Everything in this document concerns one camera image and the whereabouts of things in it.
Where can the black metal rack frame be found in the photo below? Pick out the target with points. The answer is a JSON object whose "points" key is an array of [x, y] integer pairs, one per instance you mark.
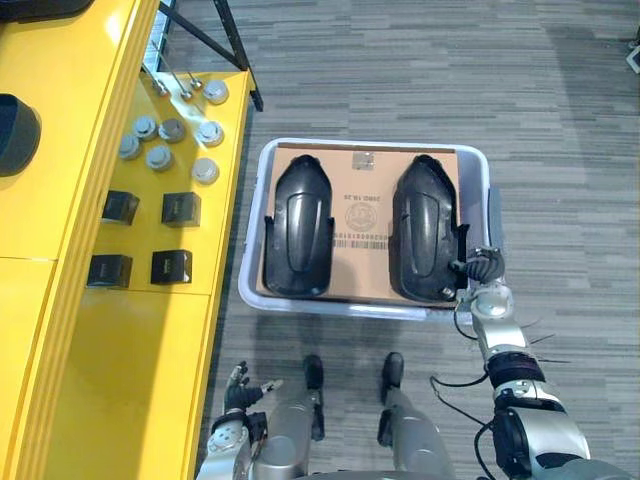
{"points": [[235, 40]]}

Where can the robot left silver leg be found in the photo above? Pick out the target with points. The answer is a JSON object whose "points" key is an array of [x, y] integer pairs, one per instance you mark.
{"points": [[287, 430]]}

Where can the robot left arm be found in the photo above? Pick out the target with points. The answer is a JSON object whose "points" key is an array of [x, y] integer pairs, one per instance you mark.
{"points": [[225, 442]]}

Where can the black plastic housing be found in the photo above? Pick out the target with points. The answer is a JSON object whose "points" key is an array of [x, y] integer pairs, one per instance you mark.
{"points": [[17, 135], [297, 225], [420, 225], [40, 7]]}

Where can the grey plastic bin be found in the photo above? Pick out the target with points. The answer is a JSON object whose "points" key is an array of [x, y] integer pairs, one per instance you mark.
{"points": [[350, 311]]}

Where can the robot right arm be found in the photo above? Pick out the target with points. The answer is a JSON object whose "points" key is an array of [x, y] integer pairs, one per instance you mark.
{"points": [[500, 340]]}

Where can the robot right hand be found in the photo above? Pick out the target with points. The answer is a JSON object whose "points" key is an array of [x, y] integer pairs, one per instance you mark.
{"points": [[482, 267]]}

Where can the robot dark foot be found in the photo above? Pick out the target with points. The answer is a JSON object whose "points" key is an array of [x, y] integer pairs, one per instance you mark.
{"points": [[392, 372], [313, 372]]}

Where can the silver bolt with rod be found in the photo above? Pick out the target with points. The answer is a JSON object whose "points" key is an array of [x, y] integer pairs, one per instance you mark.
{"points": [[195, 83], [160, 89], [185, 93]]}

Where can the small black box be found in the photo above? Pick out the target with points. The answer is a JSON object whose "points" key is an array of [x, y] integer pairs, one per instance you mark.
{"points": [[171, 267], [181, 209], [109, 270], [120, 206]]}

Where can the silver round metal part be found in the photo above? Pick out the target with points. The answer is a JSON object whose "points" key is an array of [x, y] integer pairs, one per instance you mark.
{"points": [[159, 158], [129, 146], [209, 133], [216, 91], [205, 171], [171, 130], [145, 127]]}

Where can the robot right silver leg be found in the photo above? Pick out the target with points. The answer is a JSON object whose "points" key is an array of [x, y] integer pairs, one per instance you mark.
{"points": [[415, 440]]}

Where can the robot left dark foot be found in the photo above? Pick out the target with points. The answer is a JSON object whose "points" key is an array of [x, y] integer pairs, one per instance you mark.
{"points": [[313, 372]]}

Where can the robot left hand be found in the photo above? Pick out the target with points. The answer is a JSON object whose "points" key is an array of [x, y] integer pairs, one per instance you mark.
{"points": [[240, 395]]}

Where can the robot right dark foot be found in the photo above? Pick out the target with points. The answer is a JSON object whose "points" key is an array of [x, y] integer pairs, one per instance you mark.
{"points": [[392, 372]]}

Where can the white and black device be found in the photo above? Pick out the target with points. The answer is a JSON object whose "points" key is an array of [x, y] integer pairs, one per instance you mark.
{"points": [[634, 57]]}

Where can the robot silver leg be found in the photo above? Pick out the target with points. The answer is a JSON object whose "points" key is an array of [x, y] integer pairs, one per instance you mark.
{"points": [[415, 440], [287, 430]]}

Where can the brown cardboard sheet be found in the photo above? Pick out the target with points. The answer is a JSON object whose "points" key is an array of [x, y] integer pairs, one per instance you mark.
{"points": [[360, 200]]}

